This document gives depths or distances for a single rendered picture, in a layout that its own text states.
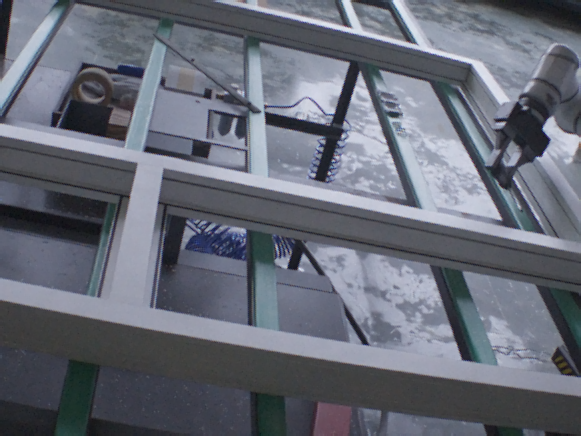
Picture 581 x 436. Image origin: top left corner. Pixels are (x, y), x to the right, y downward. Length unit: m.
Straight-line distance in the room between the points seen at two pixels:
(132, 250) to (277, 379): 0.26
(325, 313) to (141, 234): 0.66
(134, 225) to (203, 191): 0.22
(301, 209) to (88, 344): 0.51
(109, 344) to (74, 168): 0.43
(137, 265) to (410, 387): 0.39
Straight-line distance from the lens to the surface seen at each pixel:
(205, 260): 1.88
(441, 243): 1.49
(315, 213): 1.43
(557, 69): 1.92
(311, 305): 1.78
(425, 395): 1.13
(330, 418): 1.46
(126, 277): 1.11
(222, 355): 1.05
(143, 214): 1.25
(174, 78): 2.42
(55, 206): 1.90
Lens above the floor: 1.57
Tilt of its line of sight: 28 degrees down
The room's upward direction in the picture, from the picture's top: 17 degrees clockwise
